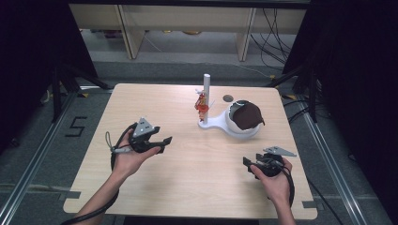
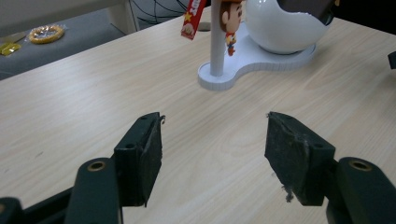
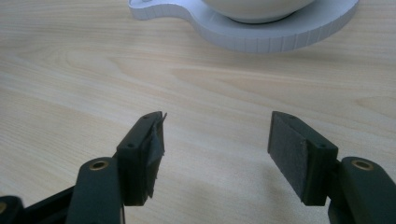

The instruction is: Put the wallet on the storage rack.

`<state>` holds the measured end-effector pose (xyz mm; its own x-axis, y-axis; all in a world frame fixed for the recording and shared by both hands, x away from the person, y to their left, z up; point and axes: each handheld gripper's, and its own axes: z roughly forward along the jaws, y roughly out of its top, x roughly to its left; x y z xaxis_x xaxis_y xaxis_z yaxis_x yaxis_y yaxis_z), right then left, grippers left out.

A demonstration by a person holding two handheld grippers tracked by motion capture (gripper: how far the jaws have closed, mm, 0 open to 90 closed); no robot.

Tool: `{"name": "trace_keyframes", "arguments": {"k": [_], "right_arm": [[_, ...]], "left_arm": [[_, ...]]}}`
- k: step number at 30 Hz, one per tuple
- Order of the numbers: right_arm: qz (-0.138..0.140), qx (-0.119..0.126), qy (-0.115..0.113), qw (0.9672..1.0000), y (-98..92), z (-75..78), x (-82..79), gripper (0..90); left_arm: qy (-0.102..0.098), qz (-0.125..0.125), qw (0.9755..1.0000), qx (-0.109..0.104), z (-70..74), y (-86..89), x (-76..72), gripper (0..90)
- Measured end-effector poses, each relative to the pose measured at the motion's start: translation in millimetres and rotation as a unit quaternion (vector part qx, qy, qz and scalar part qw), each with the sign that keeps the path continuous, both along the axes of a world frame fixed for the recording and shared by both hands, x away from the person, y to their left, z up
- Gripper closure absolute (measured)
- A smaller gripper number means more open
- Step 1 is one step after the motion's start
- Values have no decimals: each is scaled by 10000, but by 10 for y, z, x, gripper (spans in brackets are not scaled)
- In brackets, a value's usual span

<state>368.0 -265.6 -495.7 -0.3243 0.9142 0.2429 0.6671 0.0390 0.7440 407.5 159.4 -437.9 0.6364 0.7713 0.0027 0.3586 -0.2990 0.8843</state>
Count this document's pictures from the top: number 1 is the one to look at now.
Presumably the black curtain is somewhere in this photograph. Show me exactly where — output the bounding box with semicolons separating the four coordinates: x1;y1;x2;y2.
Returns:
282;0;398;217
0;0;99;151

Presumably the aluminium floor rail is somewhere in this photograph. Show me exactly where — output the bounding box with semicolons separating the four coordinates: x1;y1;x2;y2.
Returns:
0;91;80;225
294;96;371;225

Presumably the white floor cable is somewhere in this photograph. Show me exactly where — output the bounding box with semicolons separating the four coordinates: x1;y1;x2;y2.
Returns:
231;61;277;80

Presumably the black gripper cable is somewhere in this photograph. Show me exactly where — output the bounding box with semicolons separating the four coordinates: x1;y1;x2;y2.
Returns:
275;158;297;208
60;122;139;225

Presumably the grey wrist strap loop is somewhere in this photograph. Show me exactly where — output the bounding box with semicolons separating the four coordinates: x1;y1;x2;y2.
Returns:
105;130;133;154

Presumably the black metal stand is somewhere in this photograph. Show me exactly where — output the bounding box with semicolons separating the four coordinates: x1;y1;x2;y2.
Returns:
265;64;319;124
51;61;115;124

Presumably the red strap cowboy keychain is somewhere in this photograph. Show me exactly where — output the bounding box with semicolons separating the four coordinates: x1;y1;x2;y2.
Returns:
193;88;210;124

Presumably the bundle of black hanging cables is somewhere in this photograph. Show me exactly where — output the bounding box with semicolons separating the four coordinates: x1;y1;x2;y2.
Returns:
249;7;299;72

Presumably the person's right hand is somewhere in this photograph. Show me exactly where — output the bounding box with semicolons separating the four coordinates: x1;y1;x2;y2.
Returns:
250;157;294;204

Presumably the person's left hand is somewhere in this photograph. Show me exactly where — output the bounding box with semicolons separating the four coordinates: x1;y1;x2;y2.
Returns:
111;137;162;181

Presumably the light wooden cabinet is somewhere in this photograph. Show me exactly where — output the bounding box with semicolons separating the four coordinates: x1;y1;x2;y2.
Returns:
69;3;308;62

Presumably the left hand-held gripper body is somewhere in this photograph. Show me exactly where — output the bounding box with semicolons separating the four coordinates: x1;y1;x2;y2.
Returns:
127;116;161;154

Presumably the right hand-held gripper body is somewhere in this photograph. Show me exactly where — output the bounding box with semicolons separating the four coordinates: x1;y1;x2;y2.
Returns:
253;145;298;178

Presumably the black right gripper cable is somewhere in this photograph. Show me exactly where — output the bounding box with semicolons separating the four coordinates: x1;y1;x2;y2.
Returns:
275;158;297;208

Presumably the white round bowl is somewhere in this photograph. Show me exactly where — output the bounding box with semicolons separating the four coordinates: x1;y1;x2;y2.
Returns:
224;99;263;139

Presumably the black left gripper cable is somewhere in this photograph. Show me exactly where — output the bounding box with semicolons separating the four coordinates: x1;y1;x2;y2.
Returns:
60;122;139;225

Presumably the white stand with post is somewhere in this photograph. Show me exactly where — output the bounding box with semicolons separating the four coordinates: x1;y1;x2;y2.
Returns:
197;73;261;141

